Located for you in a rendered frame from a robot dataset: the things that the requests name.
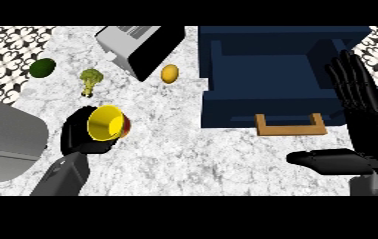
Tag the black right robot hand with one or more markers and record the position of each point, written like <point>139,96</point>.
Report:
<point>355,123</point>

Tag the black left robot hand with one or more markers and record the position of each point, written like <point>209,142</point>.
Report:
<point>76,133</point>

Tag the yellow cup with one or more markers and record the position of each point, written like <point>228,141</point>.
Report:
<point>105,123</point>

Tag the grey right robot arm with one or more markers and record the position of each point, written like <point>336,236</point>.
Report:
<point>365,185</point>

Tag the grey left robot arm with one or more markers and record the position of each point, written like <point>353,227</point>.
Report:
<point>63,175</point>

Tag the dark blue open drawer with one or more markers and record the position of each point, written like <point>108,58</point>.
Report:
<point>268,93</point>

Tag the green broccoli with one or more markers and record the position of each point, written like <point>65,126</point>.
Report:
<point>91,80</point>

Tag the dark green avocado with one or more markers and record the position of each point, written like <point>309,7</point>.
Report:
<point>42,68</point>

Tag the yellow lemon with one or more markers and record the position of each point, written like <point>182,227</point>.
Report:
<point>170,73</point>

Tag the grey and black toaster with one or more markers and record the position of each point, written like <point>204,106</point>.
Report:
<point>141,48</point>

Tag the dark blue cabinet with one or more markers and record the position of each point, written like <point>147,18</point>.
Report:
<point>283,33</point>

